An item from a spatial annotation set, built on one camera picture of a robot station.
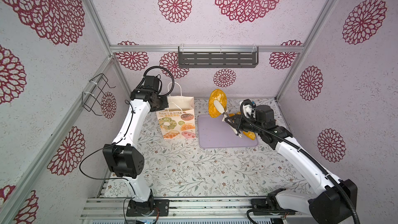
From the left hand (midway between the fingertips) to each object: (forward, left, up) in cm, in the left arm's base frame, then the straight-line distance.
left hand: (164, 108), depth 84 cm
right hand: (-10, -32, +5) cm, 34 cm away
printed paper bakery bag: (-4, -7, -7) cm, 11 cm away
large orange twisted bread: (+4, -31, +5) cm, 31 cm away
